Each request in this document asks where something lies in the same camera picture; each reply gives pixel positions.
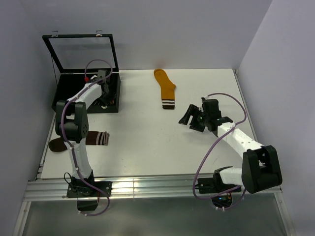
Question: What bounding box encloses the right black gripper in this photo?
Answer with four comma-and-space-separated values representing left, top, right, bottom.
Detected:
179, 104, 210, 132

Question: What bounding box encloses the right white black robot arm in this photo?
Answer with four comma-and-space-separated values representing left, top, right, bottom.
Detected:
179, 98, 283, 194

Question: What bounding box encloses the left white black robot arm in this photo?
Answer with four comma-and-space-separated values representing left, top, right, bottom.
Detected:
55, 70, 111, 197

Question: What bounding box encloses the black glass-lid display box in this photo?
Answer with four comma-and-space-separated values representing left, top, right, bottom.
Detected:
42, 30, 121, 114

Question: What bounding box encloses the brown pink striped sock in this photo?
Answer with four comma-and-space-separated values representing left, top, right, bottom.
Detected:
48, 131, 110, 152

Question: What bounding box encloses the mustard yellow striped sock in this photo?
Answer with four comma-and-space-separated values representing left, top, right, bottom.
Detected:
154, 69, 176, 110

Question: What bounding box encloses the aluminium mounting rail frame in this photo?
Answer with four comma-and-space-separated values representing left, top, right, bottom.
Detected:
13, 69, 296, 236

